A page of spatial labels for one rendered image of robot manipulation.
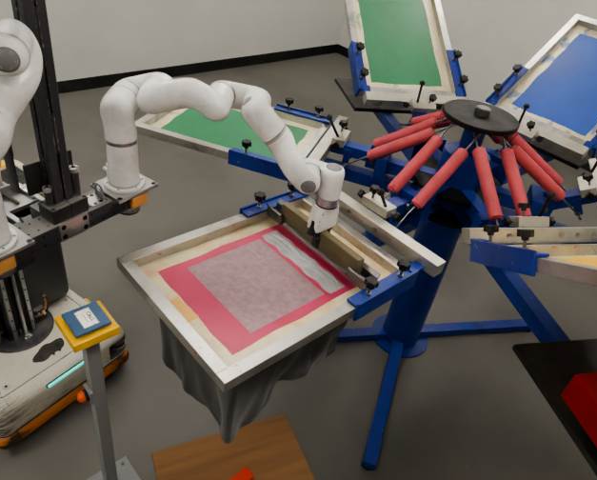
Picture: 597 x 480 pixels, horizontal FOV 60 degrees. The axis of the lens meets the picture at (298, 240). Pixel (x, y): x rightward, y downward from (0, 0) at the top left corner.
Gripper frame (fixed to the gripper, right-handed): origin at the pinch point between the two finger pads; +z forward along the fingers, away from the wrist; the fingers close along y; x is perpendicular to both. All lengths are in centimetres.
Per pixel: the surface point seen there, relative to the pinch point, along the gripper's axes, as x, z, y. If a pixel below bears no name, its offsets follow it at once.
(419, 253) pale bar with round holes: 26.3, -2.4, -21.9
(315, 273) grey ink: 8.5, 5.4, 8.6
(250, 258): -9.9, 6.0, 21.7
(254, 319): 13.2, 6.0, 37.9
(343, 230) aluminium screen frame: -2.2, 3.3, -14.9
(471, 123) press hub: 3, -30, -73
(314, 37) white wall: -380, 78, -368
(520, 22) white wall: -151, -2, -413
